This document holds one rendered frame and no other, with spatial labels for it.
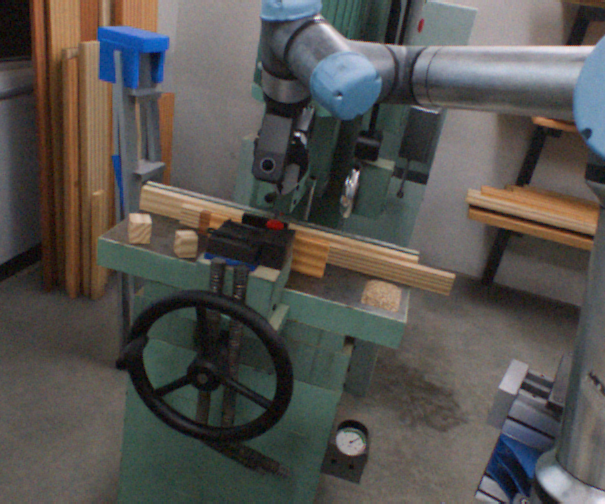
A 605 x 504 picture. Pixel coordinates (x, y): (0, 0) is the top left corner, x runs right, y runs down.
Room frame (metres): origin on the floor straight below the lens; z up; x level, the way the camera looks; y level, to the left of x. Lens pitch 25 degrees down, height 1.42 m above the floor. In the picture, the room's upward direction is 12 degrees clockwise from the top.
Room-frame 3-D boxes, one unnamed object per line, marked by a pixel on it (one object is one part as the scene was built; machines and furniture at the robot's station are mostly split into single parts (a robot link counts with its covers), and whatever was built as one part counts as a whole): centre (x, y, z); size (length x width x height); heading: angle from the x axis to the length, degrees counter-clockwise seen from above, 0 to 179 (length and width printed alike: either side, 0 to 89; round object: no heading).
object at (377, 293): (1.03, -0.17, 0.91); 0.10 x 0.07 x 0.02; 172
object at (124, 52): (1.92, 0.58, 0.58); 0.27 x 0.25 x 1.16; 77
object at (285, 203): (1.18, 0.06, 1.03); 0.14 x 0.07 x 0.09; 172
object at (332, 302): (1.05, 0.08, 0.87); 0.61 x 0.30 x 0.06; 82
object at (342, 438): (0.91, -0.17, 0.65); 0.06 x 0.04 x 0.08; 82
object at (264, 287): (0.97, 0.09, 0.92); 0.15 x 0.13 x 0.09; 82
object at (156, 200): (1.18, 0.06, 0.93); 0.60 x 0.02 x 0.05; 82
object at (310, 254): (1.08, 0.07, 0.94); 0.24 x 0.02 x 0.07; 82
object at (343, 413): (0.98, -0.18, 0.58); 0.12 x 0.08 x 0.08; 172
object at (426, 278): (1.14, -0.02, 0.92); 0.58 x 0.02 x 0.04; 82
